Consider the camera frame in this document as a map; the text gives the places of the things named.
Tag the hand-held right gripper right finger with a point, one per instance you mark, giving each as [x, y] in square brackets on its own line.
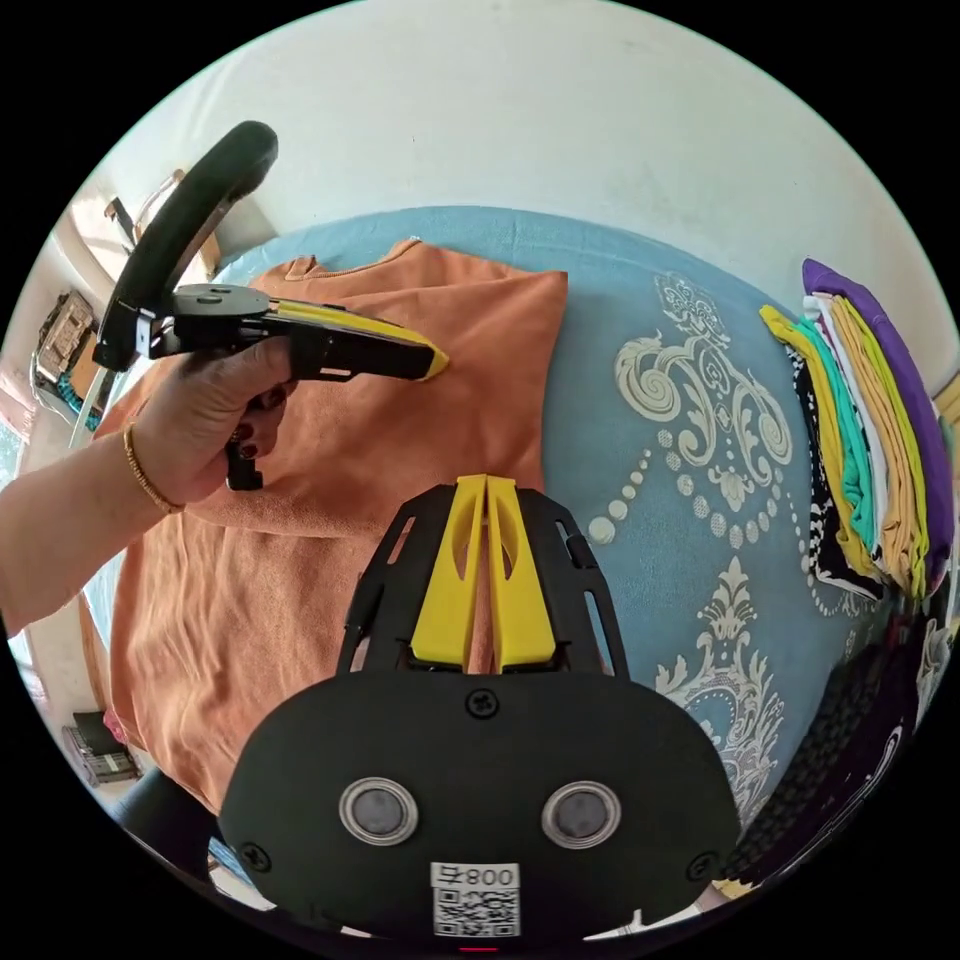
[521, 600]

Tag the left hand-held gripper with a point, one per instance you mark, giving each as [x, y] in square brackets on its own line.
[352, 352]

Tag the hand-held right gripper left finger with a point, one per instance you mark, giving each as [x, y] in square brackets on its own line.
[448, 585]

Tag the brown long sleeve shirt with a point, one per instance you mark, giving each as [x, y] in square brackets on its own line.
[360, 457]

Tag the person's left forearm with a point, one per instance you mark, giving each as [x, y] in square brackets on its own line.
[67, 540]

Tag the person's left hand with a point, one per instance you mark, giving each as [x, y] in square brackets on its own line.
[195, 420]

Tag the bed with blue printed sheet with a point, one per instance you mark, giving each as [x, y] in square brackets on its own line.
[622, 420]

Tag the brown woven basket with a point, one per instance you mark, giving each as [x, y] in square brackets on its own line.
[66, 334]

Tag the black dotted garment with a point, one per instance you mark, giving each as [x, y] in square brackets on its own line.
[840, 757]

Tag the person's body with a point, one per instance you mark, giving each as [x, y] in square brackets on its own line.
[165, 821]

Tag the pile of clothes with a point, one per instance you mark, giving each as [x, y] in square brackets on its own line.
[870, 465]

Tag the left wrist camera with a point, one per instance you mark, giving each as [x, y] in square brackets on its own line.
[187, 217]

